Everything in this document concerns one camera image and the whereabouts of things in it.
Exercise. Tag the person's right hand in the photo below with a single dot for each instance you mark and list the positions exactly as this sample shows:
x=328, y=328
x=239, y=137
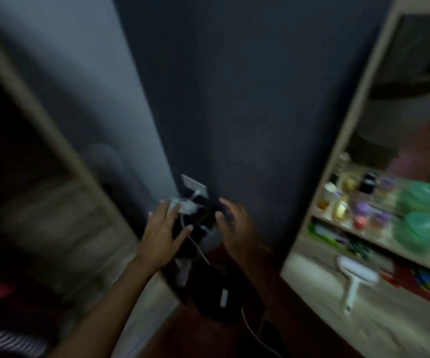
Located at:
x=241, y=238

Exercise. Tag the person's left hand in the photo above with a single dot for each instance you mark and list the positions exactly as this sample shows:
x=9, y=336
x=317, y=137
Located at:
x=160, y=242

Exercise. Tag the person's right forearm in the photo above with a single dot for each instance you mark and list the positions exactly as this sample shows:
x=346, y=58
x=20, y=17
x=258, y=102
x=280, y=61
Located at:
x=293, y=320

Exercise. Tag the person's left forearm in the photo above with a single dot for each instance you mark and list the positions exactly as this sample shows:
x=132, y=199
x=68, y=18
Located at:
x=106, y=313

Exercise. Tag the grey woven basket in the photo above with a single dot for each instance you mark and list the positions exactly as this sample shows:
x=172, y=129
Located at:
x=212, y=240

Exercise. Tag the white cloth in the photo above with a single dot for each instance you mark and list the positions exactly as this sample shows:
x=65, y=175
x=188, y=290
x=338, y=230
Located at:
x=183, y=272

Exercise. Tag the white plastic bag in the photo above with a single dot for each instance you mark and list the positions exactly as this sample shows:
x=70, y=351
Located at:
x=183, y=206

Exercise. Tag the black trash bin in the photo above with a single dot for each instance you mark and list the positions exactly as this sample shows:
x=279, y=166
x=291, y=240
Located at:
x=215, y=283

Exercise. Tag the amber bottle with white cap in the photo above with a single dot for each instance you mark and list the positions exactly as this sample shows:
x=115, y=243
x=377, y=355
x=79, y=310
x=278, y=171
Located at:
x=326, y=197

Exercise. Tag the gold shampoo bottle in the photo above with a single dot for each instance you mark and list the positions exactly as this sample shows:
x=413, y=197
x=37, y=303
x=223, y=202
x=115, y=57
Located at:
x=340, y=210

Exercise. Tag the jar with coral cap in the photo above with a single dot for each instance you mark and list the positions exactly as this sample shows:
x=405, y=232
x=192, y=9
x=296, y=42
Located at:
x=359, y=222

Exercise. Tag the dark green card packet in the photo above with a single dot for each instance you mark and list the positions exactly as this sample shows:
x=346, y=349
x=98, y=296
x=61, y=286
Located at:
x=360, y=249

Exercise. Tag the jar with purple cap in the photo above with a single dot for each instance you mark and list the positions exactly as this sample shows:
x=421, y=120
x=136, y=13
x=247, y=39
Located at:
x=363, y=209

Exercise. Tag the wooden dressing table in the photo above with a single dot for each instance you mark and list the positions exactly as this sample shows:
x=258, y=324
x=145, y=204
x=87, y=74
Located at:
x=349, y=316

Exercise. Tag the purple spray bottle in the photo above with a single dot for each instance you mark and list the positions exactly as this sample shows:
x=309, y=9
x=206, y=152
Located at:
x=378, y=221

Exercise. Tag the foundation bottle with black cap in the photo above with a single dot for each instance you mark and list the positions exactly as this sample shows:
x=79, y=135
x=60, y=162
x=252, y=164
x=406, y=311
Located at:
x=368, y=182

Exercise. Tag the red box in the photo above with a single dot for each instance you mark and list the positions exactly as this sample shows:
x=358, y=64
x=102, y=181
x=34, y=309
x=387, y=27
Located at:
x=392, y=275

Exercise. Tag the green round jar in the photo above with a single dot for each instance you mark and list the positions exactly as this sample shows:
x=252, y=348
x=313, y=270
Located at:
x=420, y=230

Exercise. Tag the dressing table mirror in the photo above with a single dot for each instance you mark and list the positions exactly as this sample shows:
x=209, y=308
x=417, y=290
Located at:
x=405, y=108

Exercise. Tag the white wall outlet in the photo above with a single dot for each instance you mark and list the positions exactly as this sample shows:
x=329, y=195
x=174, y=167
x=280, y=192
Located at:
x=194, y=186

